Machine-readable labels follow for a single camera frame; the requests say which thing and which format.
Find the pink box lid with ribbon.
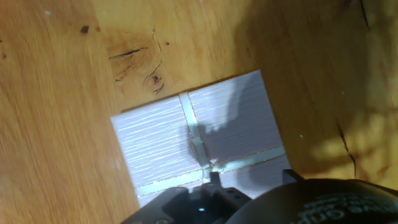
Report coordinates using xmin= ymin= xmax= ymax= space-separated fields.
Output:
xmin=110 ymin=69 xmax=292 ymax=208

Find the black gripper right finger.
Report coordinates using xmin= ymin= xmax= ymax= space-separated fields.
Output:
xmin=282 ymin=169 xmax=305 ymax=184

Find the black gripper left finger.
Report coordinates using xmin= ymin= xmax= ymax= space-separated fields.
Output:
xmin=121 ymin=172 xmax=251 ymax=224

